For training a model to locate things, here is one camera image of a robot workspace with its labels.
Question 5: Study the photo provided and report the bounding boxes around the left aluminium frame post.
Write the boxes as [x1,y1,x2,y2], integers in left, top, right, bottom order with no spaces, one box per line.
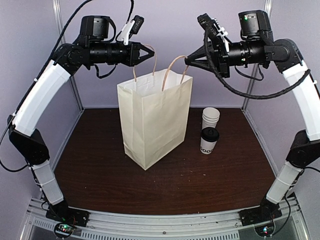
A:
[51,0,85,111]

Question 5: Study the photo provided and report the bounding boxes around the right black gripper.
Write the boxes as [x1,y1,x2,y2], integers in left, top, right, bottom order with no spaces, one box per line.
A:
[184,36,266,78]

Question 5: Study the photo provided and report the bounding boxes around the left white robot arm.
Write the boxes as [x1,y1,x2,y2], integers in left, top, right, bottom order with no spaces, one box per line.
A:
[9,15,155,222]

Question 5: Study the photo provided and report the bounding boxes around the aluminium front rail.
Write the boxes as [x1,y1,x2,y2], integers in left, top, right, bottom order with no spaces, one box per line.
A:
[17,205,311,240]

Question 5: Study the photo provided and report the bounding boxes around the brown paper bag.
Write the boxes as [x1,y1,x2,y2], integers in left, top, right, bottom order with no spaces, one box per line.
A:
[117,55,193,171]

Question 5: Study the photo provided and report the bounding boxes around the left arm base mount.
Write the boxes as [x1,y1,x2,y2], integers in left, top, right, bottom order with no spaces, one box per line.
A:
[45,208,90,239]

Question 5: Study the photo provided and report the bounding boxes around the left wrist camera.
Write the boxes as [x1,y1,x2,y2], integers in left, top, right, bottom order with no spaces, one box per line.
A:
[115,15,145,46]

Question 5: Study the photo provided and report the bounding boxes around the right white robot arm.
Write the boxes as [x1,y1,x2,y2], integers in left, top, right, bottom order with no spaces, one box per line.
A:
[185,10,320,221]

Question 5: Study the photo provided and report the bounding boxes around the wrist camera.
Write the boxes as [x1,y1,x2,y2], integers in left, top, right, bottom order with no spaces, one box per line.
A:
[115,15,145,46]
[197,13,230,54]

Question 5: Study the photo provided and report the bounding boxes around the single white paper cup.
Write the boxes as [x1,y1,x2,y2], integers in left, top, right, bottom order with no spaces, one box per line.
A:
[200,138,218,155]

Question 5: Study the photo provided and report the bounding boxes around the right aluminium frame post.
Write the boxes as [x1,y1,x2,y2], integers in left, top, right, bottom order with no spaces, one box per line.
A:
[241,0,273,111]

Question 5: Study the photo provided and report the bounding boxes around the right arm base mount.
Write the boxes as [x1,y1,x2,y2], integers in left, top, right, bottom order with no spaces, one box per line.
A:
[239,206,282,238]

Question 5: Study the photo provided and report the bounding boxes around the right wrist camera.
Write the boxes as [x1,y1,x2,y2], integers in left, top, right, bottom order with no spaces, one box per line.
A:
[197,13,230,54]

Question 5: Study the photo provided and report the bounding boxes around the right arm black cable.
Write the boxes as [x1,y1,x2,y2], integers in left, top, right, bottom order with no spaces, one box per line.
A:
[202,29,312,100]

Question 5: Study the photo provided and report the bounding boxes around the aluminium frame post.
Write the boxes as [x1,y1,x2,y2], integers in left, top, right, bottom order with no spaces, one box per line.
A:
[51,0,85,111]
[241,0,273,111]

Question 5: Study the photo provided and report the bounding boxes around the stack of white paper cups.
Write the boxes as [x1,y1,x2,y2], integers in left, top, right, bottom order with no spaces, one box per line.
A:
[201,107,220,130]

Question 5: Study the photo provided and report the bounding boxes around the single black cup lid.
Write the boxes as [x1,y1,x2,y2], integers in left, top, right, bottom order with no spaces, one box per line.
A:
[201,126,220,143]

